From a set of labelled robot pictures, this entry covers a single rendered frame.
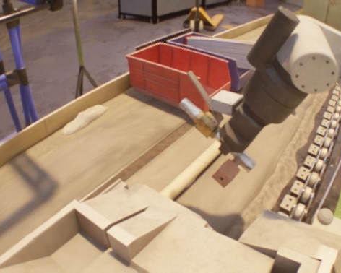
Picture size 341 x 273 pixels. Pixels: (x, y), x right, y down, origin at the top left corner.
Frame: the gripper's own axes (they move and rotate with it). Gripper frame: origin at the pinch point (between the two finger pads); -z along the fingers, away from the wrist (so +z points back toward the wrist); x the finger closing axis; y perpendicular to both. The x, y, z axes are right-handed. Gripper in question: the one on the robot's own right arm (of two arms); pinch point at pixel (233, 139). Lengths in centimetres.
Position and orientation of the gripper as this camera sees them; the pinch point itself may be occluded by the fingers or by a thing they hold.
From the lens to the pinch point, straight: 53.1
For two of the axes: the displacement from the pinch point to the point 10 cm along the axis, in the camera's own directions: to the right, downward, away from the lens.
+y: 7.1, 6.8, -1.9
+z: 3.3, -5.5, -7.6
